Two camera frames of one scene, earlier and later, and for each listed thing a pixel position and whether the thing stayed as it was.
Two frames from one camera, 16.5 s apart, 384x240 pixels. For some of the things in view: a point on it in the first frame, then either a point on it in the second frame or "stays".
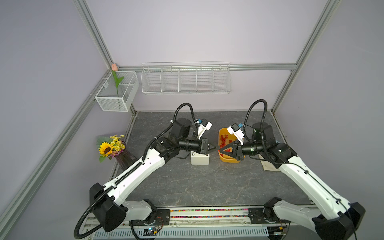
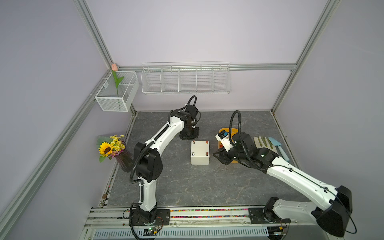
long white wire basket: (186, 77) stays
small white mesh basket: (119, 92) stays
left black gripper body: (203, 145) → (190, 133)
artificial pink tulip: (114, 68) stays
